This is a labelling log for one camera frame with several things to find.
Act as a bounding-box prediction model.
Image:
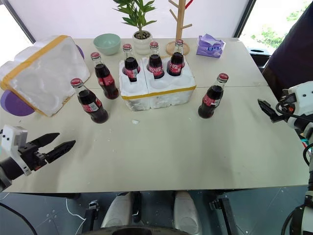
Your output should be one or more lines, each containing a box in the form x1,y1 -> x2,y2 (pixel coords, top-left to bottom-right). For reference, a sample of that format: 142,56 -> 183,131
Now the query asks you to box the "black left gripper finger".
43,140 -> 76,164
28,133 -> 61,149

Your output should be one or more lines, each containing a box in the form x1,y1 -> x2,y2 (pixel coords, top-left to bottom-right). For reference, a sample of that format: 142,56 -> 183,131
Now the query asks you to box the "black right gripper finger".
258,98 -> 278,116
261,104 -> 279,123

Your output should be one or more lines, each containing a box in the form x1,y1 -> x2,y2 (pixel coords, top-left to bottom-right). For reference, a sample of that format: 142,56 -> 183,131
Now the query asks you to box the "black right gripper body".
275,94 -> 295,122

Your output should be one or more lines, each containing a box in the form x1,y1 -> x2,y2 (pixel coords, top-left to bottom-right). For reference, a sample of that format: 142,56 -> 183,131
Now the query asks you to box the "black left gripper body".
18,141 -> 48,172

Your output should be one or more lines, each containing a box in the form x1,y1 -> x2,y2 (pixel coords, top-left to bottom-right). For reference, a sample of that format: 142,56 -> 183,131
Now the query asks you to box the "glass cola bottle red cap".
90,52 -> 120,100
148,41 -> 165,79
122,44 -> 141,83
70,77 -> 109,124
166,39 -> 185,77
198,72 -> 229,119

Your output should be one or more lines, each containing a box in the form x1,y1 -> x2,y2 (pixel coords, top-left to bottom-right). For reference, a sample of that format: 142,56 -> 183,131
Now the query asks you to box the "white foam lid yellow tape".
0,35 -> 91,118

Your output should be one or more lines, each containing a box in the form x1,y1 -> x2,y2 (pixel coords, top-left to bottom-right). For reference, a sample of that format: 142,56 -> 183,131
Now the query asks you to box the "white foam bottle tray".
119,56 -> 197,112

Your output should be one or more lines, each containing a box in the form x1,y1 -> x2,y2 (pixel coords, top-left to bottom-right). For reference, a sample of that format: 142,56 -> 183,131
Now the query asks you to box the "purple plate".
75,44 -> 85,61
0,90 -> 35,117

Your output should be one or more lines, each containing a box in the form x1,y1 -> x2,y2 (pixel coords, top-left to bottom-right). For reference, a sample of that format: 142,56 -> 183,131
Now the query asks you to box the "black bin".
247,47 -> 272,69

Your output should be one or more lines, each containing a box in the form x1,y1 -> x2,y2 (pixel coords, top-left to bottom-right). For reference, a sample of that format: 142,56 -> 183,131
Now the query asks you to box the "person in dark clothes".
262,0 -> 313,100

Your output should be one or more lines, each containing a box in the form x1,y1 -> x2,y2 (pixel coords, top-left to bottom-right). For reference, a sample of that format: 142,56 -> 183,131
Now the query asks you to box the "black table leg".
208,195 -> 240,235
84,200 -> 100,234

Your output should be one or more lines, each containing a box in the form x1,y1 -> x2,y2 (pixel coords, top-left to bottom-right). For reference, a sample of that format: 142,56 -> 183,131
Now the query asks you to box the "purple tissue pack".
196,33 -> 226,59

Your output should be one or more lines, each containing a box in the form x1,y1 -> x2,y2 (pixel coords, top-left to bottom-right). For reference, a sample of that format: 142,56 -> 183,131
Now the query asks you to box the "silver robot leg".
101,192 -> 134,229
172,190 -> 203,235

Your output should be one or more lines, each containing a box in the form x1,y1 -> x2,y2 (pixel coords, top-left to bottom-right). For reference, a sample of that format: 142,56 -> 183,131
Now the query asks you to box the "dark rounded robot housing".
82,226 -> 187,235

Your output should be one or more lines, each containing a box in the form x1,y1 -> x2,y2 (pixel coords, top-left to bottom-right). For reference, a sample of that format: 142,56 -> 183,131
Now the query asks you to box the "mint green bowl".
93,33 -> 121,56

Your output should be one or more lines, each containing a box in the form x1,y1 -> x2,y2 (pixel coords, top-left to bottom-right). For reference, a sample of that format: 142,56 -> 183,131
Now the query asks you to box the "wooden mug tree stand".
165,0 -> 194,57

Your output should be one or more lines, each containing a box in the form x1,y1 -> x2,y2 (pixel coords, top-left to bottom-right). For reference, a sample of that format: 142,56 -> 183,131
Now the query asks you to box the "green plant in white pot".
112,0 -> 157,56

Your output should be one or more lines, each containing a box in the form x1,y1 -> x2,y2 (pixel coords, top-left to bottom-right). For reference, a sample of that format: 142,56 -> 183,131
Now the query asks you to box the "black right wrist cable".
275,101 -> 313,123

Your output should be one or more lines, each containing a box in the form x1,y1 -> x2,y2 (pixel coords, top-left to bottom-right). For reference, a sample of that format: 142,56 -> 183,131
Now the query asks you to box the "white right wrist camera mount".
282,81 -> 313,128

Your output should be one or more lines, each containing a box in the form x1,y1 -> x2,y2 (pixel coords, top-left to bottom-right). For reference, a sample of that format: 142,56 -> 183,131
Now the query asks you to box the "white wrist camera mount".
0,124 -> 29,177
282,81 -> 313,128

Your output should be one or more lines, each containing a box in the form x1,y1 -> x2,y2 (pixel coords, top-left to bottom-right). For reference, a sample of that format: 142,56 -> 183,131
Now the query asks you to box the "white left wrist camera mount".
0,124 -> 29,177

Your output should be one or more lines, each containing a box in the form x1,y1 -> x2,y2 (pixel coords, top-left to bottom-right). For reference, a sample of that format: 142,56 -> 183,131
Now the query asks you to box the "black floor cable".
0,202 -> 38,235

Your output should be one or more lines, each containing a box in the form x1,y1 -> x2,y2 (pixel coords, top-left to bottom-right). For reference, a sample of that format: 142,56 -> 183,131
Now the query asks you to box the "white floor cable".
65,197 -> 87,224

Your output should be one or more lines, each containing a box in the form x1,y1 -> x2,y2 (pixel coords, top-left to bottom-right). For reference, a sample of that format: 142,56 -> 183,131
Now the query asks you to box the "black frame post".
6,0 -> 37,43
233,0 -> 258,39

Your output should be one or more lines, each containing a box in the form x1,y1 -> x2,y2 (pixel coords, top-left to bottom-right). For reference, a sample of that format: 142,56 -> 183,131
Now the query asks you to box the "black robot body cable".
280,204 -> 307,235

